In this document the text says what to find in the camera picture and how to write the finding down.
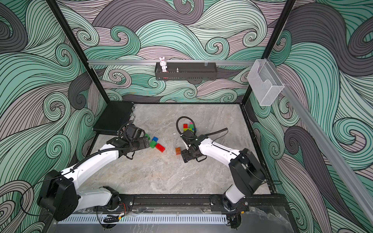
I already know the black wall shelf tray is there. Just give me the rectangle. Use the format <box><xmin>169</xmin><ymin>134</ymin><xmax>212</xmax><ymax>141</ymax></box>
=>
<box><xmin>154</xmin><ymin>62</ymin><xmax>218</xmax><ymax>81</ymax></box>

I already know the right wall aluminium rail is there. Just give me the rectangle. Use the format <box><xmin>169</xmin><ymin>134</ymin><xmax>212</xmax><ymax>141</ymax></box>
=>
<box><xmin>267</xmin><ymin>60</ymin><xmax>373</xmax><ymax>223</ymax></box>

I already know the white pink bunny figurine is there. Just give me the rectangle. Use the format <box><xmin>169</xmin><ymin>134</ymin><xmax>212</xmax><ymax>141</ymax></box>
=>
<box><xmin>159</xmin><ymin>57</ymin><xmax>168</xmax><ymax>72</ymax></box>

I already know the orange lego brick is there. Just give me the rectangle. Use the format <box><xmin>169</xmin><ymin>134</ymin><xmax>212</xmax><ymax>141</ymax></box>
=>
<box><xmin>175</xmin><ymin>147</ymin><xmax>181</xmax><ymax>155</ymax></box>

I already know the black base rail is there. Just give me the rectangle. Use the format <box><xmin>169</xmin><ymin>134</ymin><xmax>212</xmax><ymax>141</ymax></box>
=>
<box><xmin>116</xmin><ymin>194</ymin><xmax>290</xmax><ymax>213</ymax></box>

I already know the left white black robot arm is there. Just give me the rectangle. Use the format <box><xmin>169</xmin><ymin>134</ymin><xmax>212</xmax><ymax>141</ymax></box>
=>
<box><xmin>37</xmin><ymin>122</ymin><xmax>150</xmax><ymax>221</ymax></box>

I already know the red long lego brick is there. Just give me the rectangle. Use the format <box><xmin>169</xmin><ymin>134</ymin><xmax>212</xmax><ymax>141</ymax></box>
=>
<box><xmin>155</xmin><ymin>144</ymin><xmax>165</xmax><ymax>153</ymax></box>

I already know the black case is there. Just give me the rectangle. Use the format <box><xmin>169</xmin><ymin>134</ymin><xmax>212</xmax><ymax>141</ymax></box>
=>
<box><xmin>93</xmin><ymin>101</ymin><xmax>135</xmax><ymax>136</ymax></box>

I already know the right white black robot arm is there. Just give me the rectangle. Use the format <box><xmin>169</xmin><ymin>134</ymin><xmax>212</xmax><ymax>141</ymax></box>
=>
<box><xmin>176</xmin><ymin>116</ymin><xmax>266</xmax><ymax>211</ymax></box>

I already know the white slotted cable duct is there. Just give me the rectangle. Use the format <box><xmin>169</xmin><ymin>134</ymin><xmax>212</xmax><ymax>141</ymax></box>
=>
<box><xmin>59</xmin><ymin>214</ymin><xmax>228</xmax><ymax>225</ymax></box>

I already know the clear acrylic wall holder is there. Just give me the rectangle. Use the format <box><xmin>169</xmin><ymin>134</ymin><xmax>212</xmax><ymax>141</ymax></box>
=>
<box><xmin>247</xmin><ymin>59</ymin><xmax>284</xmax><ymax>106</ymax></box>

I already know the horizontal aluminium rail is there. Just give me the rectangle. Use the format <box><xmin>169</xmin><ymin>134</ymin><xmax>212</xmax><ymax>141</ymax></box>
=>
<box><xmin>87</xmin><ymin>59</ymin><xmax>255</xmax><ymax>67</ymax></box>

